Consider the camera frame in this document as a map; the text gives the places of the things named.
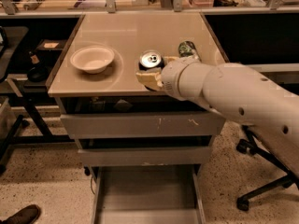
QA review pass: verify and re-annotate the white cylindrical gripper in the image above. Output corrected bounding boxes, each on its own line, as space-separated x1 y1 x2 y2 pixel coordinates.
135 56 212 101

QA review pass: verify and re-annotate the dark pepsi can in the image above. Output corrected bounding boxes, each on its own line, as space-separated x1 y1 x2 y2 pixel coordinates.
138 49 164 70

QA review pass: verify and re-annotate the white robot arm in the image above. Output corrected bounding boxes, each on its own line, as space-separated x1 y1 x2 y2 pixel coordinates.
135 57 299 175

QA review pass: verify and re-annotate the green soda can lying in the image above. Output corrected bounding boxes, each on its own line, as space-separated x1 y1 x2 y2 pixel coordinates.
178 41 200 60

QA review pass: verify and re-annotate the grey top drawer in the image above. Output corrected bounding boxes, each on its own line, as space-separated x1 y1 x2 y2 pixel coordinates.
61 112 225 139

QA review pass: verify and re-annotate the grey drawer cabinet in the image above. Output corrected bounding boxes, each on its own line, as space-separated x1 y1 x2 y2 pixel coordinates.
45 10 243 224

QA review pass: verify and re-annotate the grey middle drawer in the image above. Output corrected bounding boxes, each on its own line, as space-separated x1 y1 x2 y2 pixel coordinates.
78 147 211 167

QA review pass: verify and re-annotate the grey open bottom drawer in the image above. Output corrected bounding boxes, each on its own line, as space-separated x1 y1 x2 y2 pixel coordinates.
91 165 206 224

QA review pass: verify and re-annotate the white paper bowl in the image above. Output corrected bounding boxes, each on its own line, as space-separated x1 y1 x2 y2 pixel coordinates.
70 46 115 74

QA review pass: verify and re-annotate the black office chair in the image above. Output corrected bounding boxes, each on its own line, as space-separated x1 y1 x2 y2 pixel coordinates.
235 124 299 212

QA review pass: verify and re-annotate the black round object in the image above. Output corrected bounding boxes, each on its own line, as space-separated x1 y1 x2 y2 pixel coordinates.
27 66 49 82

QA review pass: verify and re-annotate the dark glass bottle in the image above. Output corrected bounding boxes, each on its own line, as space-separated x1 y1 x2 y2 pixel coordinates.
29 51 42 68

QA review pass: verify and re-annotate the black side table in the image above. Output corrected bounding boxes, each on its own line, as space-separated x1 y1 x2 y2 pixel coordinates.
0 26 72 174

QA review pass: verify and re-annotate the dark shoe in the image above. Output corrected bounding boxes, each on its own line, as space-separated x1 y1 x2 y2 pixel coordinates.
0 204 41 224

